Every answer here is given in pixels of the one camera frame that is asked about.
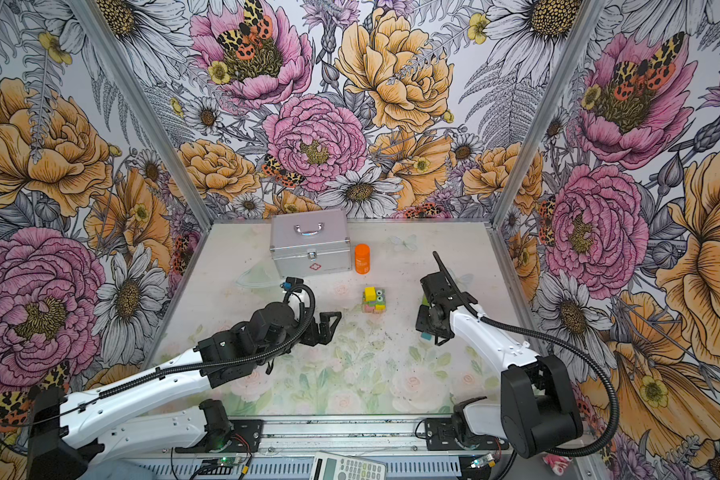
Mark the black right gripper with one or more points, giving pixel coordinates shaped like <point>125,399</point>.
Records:
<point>422,325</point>

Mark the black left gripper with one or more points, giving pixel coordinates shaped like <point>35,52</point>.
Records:
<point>324,336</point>

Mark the yellow cube block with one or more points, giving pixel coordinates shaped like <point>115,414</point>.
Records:
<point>370,294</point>

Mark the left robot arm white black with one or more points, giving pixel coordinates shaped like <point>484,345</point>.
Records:
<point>67,433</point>

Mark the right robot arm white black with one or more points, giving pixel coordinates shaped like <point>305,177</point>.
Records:
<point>536,411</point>

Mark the orange cylinder bottle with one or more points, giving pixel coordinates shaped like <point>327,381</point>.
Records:
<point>362,259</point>

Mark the silver aluminium case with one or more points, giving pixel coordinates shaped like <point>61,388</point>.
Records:
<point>310,243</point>

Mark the grey calculator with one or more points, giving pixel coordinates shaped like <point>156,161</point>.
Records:
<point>328,466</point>

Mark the pink white crumpled wrapper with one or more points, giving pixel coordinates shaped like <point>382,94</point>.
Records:
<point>557,464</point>

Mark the aluminium front rail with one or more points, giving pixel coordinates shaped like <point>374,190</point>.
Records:
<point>336,429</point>

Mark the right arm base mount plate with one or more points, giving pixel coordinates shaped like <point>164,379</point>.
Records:
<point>446,434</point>

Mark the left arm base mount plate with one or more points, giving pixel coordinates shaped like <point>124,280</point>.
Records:
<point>244,436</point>

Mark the aluminium frame corner post right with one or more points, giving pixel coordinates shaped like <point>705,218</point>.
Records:
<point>575,48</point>

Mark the aluminium frame corner post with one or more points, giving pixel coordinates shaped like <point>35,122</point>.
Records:
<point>575,48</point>
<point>94,25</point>

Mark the aluminium frame corner post left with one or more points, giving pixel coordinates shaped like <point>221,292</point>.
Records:
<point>94,25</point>

